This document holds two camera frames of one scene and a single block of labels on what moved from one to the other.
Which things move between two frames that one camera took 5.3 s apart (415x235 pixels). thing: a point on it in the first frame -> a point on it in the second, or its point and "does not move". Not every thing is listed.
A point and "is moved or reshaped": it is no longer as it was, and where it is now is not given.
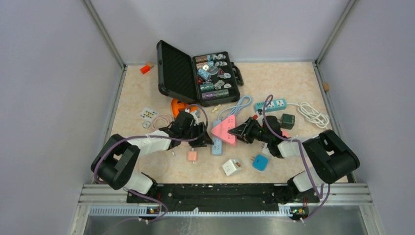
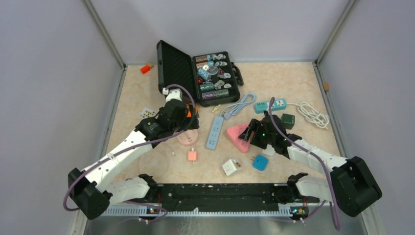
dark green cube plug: [287, 121] does not move
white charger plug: [265, 150] does not move
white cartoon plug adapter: [231, 166] does not move
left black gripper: [203, 139] -> [188, 122]
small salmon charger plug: [192, 156] does not move
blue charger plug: [260, 162] does not move
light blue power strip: [217, 148] is moved or reshaped
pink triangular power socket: [221, 129] is moved or reshaped
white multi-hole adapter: [149, 114] does not move
